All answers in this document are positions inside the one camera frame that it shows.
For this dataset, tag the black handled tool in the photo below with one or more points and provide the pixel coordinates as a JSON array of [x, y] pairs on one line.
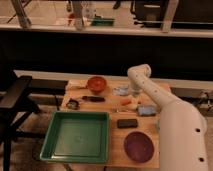
[[93, 98]]

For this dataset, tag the orange pepper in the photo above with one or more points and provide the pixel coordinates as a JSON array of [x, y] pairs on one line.
[[125, 102]]

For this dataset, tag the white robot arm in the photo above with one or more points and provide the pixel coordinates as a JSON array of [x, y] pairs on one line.
[[182, 127]]

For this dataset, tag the black chair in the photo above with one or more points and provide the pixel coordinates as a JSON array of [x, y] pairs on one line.
[[15, 108]]

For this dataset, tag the green box on floor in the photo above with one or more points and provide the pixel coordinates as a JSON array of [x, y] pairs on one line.
[[103, 22]]

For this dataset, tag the red bowl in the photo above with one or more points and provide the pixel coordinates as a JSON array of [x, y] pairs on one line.
[[96, 84]]

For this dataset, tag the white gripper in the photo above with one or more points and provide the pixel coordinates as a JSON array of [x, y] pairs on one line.
[[135, 99]]

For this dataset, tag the clear plastic wrapper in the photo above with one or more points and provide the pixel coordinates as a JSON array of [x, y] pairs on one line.
[[121, 90]]

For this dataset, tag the green plastic tray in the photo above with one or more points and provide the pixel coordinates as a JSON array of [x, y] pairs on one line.
[[77, 137]]

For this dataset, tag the small metal utensil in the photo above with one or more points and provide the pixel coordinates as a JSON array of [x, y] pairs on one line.
[[117, 110]]

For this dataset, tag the black rectangular sponge block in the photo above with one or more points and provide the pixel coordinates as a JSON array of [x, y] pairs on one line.
[[127, 123]]

